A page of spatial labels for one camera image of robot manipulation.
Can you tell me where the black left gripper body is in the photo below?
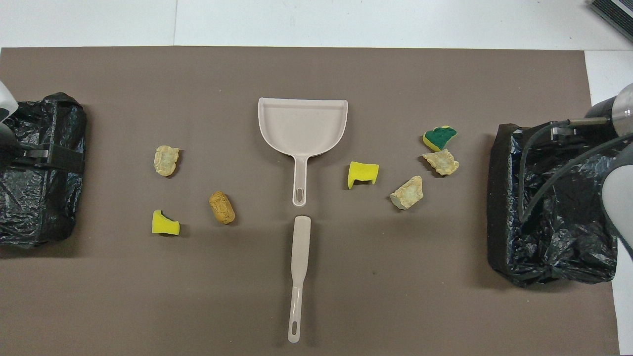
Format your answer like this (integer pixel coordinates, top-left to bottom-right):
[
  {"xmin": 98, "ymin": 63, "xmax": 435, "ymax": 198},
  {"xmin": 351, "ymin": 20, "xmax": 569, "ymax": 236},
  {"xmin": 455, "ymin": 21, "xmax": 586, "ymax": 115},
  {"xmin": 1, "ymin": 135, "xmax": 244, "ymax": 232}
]
[{"xmin": 20, "ymin": 143, "xmax": 86, "ymax": 174}]

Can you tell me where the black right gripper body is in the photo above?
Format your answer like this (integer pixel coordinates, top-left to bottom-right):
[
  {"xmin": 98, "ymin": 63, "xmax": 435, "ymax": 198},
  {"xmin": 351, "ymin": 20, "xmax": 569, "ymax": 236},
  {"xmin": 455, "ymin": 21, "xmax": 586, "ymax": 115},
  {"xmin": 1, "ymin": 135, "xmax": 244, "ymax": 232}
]
[{"xmin": 549, "ymin": 121, "xmax": 595, "ymax": 145}]

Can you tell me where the pale croissant bread toy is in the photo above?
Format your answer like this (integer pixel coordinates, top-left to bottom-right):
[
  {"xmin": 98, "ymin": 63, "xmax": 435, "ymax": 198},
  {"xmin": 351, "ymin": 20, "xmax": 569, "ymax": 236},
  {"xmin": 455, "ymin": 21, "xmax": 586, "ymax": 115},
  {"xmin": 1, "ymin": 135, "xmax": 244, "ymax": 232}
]
[{"xmin": 154, "ymin": 145, "xmax": 181, "ymax": 177}]

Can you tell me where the notched yellow sponge piece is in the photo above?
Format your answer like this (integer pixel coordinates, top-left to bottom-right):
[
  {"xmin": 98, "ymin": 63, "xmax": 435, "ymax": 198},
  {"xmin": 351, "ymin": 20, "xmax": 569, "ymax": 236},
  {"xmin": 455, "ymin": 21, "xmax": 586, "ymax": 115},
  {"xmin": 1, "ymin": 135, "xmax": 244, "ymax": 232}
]
[{"xmin": 151, "ymin": 210, "xmax": 181, "ymax": 236}]

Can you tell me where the green and yellow sponge piece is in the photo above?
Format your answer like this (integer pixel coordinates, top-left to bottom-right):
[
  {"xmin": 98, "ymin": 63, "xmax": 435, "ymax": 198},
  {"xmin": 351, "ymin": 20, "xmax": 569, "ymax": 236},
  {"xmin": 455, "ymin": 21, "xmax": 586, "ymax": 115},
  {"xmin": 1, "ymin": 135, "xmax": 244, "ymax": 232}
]
[{"xmin": 422, "ymin": 125, "xmax": 458, "ymax": 152}]

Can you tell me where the pale foam chunk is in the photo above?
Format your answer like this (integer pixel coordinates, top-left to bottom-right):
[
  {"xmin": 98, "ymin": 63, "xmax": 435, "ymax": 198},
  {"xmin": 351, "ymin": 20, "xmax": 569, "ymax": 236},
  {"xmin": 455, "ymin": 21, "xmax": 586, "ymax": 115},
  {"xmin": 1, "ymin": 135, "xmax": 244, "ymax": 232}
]
[
  {"xmin": 390, "ymin": 176, "xmax": 424, "ymax": 210},
  {"xmin": 422, "ymin": 149, "xmax": 460, "ymax": 177}
]

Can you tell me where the brown bread roll toy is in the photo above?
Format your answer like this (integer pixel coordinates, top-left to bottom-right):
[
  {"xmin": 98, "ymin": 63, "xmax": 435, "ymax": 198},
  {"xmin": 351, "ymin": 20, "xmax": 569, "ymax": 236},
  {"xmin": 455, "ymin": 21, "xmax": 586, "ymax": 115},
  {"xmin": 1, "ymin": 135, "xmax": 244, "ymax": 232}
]
[{"xmin": 208, "ymin": 191, "xmax": 236, "ymax": 225}]

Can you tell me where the beige plastic dustpan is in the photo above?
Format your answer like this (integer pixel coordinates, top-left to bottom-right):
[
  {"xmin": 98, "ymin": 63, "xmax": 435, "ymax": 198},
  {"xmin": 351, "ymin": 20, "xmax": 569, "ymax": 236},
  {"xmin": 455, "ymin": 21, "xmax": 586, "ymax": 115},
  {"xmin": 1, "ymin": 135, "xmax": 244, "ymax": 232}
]
[{"xmin": 258, "ymin": 97, "xmax": 349, "ymax": 207}]

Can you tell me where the beige hand brush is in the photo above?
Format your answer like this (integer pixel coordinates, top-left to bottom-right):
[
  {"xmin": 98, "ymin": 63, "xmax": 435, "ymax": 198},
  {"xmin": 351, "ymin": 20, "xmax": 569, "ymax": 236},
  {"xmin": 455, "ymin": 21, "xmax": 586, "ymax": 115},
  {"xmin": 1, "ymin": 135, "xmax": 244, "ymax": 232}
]
[{"xmin": 288, "ymin": 215, "xmax": 312, "ymax": 344}]

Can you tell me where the black bag-lined bin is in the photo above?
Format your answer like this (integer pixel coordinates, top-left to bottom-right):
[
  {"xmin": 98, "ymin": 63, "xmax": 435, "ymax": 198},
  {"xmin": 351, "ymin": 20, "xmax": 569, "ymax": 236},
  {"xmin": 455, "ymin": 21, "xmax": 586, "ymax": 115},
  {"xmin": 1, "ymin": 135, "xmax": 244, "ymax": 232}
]
[
  {"xmin": 0, "ymin": 92, "xmax": 88, "ymax": 248},
  {"xmin": 487, "ymin": 123, "xmax": 619, "ymax": 287}
]

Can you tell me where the dark ribbed device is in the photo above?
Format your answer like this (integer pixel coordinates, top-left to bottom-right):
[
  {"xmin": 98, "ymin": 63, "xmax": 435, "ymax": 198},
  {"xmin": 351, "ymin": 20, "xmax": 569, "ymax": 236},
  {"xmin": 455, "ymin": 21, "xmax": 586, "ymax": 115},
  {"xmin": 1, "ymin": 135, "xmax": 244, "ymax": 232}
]
[{"xmin": 586, "ymin": 0, "xmax": 633, "ymax": 43}]

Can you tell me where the large brown table mat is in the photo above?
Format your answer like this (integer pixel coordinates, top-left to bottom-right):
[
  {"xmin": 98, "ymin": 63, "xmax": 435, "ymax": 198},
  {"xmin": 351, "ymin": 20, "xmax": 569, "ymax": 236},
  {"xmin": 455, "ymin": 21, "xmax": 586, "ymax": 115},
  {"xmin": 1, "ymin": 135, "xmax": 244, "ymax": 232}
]
[{"xmin": 0, "ymin": 46, "xmax": 621, "ymax": 356}]

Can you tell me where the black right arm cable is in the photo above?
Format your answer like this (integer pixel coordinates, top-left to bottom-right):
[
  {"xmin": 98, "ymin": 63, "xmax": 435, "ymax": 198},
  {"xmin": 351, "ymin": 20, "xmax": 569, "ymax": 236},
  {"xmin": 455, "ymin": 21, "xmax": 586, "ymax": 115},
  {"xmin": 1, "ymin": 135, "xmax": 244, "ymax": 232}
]
[{"xmin": 518, "ymin": 118, "xmax": 633, "ymax": 224}]

